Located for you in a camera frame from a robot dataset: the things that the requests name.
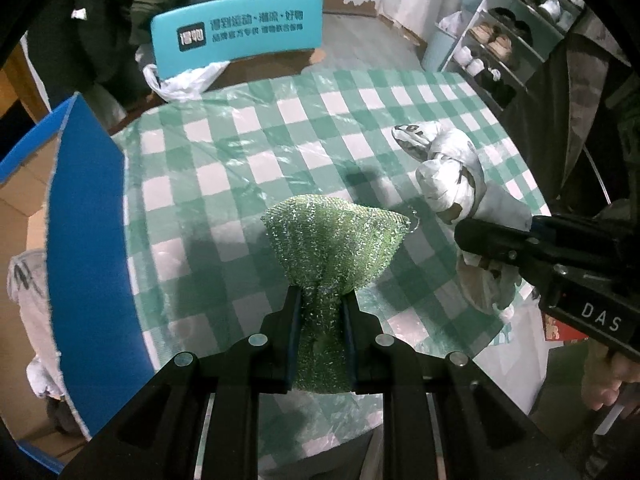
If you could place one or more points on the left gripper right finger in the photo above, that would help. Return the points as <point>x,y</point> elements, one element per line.
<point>359,330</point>

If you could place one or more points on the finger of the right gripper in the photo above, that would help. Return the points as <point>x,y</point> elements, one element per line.
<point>498,243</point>

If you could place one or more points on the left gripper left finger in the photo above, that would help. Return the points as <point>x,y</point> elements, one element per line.
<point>282,328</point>

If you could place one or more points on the white patterned sock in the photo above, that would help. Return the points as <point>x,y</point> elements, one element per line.
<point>453,184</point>

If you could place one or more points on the grey-brown fuzzy sock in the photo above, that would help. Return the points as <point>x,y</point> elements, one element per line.
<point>27,286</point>

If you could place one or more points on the person's right hand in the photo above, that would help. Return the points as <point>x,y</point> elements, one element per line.
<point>604,376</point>

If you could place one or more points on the red packet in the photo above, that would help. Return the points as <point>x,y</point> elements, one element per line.
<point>557,331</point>

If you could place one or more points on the green checkered tablecloth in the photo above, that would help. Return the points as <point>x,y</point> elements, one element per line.
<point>200,175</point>

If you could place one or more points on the grey shoe rack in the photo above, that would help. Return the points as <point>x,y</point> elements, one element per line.
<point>497,47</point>

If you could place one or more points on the blue-edged cardboard box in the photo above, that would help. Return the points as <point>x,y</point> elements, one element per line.
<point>104,362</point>

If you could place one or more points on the white plastic bag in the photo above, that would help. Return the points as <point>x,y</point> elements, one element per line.
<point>186,86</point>

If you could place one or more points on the teal shoe box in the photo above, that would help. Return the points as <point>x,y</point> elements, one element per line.
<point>225,30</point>

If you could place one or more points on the dark hanging jacket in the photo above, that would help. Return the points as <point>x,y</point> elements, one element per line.
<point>76,45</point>

